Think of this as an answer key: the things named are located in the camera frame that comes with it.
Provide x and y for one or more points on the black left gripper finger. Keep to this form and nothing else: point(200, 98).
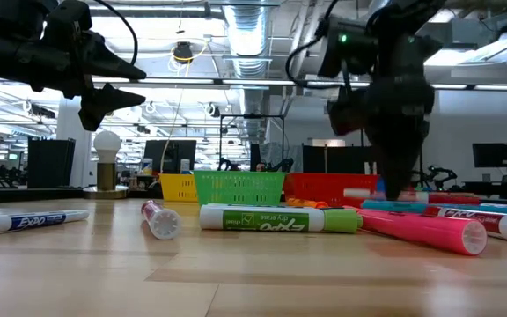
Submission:
point(104, 103)
point(108, 68)

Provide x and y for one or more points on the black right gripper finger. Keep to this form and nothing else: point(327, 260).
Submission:
point(396, 163)

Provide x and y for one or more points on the pink highlighter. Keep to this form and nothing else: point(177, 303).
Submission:
point(425, 229)

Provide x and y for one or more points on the orange highlighter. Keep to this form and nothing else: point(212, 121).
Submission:
point(306, 203)

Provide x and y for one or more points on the magenta Expo marker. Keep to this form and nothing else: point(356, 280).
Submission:
point(162, 221)

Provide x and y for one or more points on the thick green Expo marker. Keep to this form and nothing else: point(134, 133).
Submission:
point(275, 219)

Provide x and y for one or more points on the thin blue Expo marker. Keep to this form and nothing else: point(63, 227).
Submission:
point(33, 221)

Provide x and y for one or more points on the black background robot arm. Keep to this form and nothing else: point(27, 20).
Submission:
point(438, 176)

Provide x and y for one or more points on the blue plastic basket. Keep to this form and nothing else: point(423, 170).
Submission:
point(379, 185)

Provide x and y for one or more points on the blue highlighter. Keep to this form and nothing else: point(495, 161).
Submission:
point(491, 209)
point(381, 205)

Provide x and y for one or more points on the white column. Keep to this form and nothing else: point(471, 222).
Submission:
point(74, 149)

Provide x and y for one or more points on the black partition screen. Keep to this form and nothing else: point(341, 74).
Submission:
point(337, 158)

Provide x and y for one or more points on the red plastic basket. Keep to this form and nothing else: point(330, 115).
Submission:
point(330, 187)

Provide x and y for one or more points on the white bulb lamp brass base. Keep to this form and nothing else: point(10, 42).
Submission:
point(107, 176)

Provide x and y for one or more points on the wipes canister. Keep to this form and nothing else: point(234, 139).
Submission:
point(147, 166)

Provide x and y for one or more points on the black ceiling device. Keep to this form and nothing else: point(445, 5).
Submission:
point(183, 52)

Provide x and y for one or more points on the black partition panel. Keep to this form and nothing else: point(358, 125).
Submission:
point(51, 163)

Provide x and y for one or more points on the black desk monitor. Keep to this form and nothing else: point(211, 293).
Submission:
point(170, 154)

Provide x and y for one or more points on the white bottle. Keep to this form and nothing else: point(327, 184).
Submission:
point(185, 165)

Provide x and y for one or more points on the thick red Expo marker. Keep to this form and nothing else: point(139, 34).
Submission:
point(487, 220)

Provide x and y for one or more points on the long ceiling light strip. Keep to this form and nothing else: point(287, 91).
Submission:
point(218, 82)

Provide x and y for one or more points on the yellow plastic basket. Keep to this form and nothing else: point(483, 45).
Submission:
point(178, 188)

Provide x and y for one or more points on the person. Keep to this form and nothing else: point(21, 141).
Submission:
point(260, 166)

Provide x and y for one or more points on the green plastic basket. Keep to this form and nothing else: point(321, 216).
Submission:
point(239, 187)

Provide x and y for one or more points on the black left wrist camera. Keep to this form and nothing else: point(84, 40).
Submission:
point(66, 22)

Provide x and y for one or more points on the black wall monitor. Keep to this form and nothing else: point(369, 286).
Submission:
point(492, 155)

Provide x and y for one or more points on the silver ventilation duct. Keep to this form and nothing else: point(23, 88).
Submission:
point(247, 35)

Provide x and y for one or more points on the black rig frame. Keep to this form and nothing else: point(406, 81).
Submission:
point(253, 116)

